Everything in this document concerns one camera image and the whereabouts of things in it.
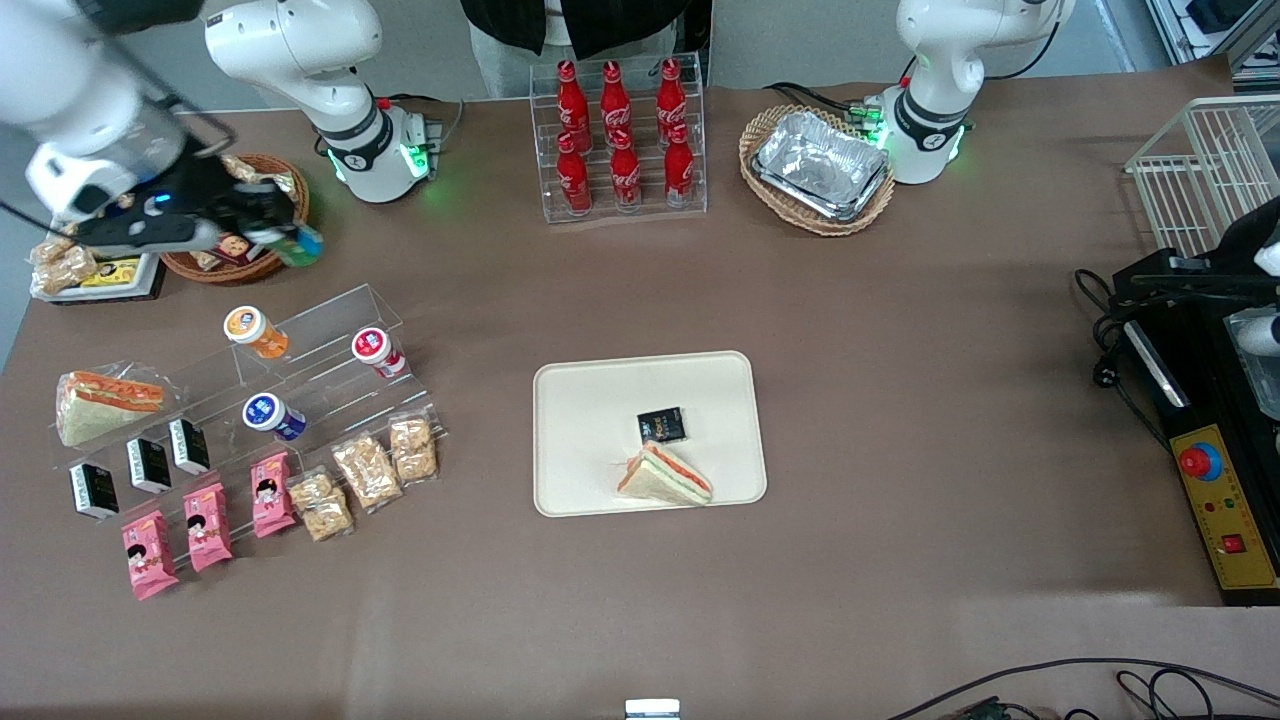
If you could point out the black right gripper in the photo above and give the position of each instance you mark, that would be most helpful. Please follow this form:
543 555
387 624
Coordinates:
222 197

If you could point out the green gum bottle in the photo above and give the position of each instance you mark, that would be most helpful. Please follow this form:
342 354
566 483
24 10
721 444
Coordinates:
305 248

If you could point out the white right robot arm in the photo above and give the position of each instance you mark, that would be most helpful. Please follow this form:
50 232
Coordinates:
300 50

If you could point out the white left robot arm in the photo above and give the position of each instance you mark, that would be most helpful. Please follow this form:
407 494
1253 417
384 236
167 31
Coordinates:
945 90

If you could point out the orange gum bottle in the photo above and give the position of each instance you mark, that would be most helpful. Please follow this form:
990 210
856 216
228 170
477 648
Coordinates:
255 332

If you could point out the white rectangular snack tray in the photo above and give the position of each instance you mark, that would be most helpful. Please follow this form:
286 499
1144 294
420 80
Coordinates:
150 275

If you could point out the red gum bottle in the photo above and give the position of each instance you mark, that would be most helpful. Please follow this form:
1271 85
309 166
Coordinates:
378 352

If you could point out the blue gum bottle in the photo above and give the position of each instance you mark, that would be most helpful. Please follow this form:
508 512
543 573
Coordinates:
273 416

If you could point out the cream plastic tray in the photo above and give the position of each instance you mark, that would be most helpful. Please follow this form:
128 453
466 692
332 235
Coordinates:
600 410

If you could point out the clear bag of puffed snacks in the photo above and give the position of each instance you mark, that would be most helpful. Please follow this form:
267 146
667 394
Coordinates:
262 180
65 265

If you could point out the dark red cookie box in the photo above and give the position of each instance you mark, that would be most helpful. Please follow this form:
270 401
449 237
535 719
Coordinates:
235 248

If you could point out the brown wicker basket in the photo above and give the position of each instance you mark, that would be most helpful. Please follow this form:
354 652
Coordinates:
230 273

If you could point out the yellow snack packet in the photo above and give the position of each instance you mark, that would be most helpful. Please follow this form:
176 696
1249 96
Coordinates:
112 273

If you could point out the clear acrylic tiered display stand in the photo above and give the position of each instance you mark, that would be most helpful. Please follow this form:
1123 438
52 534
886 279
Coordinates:
330 390

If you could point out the small black white box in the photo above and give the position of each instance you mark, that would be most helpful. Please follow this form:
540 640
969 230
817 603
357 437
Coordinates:
93 490
189 446
148 465

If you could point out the wrapped triangle sandwich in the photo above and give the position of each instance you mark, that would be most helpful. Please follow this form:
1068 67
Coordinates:
100 410
665 478

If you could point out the clear bag of brittle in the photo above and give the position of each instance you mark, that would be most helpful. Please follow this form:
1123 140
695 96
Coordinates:
413 449
366 470
322 505

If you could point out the pink snack pack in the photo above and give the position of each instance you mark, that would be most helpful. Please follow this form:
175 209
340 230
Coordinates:
207 525
148 553
271 493

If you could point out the red cola bottle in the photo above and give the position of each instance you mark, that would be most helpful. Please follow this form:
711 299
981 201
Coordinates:
614 100
626 172
679 167
670 98
572 100
574 178

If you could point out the clear acrylic bottle rack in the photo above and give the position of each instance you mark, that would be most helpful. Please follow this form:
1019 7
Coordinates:
645 212

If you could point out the person in dark jacket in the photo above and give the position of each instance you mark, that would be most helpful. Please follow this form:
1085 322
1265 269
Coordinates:
600 25

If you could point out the small black snack packet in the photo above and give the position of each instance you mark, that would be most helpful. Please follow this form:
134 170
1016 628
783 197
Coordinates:
661 425

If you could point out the light wicker basket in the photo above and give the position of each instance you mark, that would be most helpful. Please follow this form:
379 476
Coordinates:
765 195

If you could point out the aluminium foil container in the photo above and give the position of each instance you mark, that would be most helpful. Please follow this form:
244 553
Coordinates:
820 165

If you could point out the black control box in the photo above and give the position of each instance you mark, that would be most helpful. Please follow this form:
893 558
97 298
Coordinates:
1200 390

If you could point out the black clamp stand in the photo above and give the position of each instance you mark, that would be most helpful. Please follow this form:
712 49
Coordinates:
1250 235

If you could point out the yellow emergency stop panel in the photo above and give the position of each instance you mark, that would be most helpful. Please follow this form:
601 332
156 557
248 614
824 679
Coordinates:
1235 520

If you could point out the metal frame shelf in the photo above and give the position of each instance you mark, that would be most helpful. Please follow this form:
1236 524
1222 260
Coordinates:
1215 30

